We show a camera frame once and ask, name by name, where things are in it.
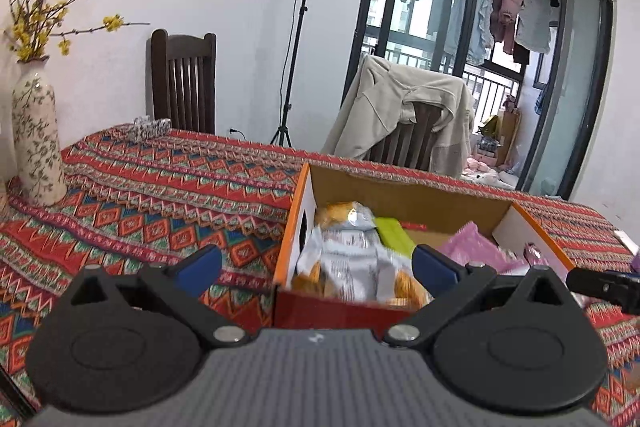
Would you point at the red cardboard box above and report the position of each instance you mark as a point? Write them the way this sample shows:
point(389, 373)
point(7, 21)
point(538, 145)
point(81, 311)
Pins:
point(400, 202)

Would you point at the purple tissue pack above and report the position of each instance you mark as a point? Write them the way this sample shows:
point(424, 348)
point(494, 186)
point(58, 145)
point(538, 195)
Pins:
point(636, 264)

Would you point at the red patterned tablecloth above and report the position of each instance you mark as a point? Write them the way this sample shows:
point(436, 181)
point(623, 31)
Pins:
point(150, 207)

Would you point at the dark wooden chair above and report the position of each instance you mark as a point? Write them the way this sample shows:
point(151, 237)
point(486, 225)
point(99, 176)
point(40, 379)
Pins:
point(405, 142)
point(182, 82)

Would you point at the pile of household items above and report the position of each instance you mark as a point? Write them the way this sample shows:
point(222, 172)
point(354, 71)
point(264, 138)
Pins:
point(492, 147)

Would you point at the balcony railing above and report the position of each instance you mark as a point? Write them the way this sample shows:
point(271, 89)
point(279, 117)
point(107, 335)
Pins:
point(490, 92)

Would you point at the hanging denim garment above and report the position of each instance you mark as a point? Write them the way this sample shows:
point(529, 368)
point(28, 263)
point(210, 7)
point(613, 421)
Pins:
point(479, 17)

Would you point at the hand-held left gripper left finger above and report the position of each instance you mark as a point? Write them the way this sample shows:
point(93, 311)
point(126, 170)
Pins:
point(200, 264)

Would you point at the floral ceramic vase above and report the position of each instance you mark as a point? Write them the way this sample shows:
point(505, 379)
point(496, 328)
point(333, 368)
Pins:
point(37, 142)

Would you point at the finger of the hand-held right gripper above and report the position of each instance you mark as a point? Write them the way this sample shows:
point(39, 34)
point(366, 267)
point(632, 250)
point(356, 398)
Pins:
point(605, 287)

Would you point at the hanging light blue shirt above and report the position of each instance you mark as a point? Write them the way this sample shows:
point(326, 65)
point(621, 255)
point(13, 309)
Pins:
point(534, 19)

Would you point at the green snack packet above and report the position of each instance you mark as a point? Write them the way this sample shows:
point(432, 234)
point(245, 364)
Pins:
point(395, 234)

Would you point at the beige jacket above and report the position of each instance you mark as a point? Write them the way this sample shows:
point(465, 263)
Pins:
point(380, 107)

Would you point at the small silver patterned box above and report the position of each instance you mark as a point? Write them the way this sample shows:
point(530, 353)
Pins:
point(150, 129)

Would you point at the lamp on black stand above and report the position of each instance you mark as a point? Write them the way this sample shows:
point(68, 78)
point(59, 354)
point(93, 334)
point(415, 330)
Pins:
point(300, 32)

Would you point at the hanging pink garment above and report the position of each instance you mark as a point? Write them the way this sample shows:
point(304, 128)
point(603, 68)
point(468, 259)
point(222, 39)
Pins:
point(507, 2)

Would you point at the black power plug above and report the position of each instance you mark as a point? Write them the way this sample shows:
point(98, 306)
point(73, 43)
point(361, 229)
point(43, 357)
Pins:
point(235, 132)

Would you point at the orange snack packet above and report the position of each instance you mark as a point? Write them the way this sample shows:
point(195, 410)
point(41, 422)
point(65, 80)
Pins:
point(342, 216)

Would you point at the white paper sheet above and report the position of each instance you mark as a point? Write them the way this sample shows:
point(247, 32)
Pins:
point(627, 241)

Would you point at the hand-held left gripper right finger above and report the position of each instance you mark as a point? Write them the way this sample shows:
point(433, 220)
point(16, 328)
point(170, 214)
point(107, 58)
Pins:
point(435, 267)

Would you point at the large white snack packet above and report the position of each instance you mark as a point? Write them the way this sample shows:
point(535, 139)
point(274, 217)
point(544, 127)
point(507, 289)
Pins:
point(350, 267)

